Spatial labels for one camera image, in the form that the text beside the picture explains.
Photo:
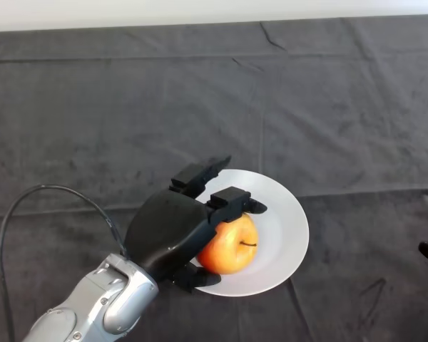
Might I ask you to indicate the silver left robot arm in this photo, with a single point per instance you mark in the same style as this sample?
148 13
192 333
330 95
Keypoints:
100 303

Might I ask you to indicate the white round plate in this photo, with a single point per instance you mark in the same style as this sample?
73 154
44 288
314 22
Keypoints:
285 235

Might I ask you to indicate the red yellow apple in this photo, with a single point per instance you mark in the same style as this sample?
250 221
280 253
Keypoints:
228 249

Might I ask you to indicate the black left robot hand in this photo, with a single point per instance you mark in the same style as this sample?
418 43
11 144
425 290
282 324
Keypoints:
167 224

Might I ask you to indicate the black cloth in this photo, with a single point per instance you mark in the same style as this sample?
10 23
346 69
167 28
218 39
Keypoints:
199 107

